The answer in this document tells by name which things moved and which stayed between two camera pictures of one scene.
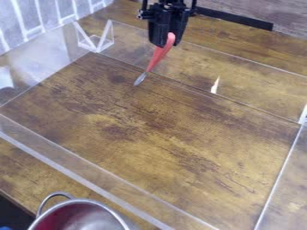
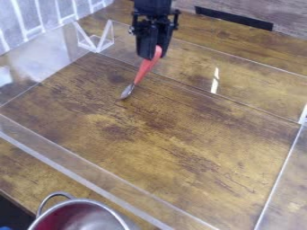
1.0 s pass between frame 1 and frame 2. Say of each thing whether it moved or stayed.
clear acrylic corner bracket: stayed
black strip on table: stayed
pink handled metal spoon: moved
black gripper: moved
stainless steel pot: stayed
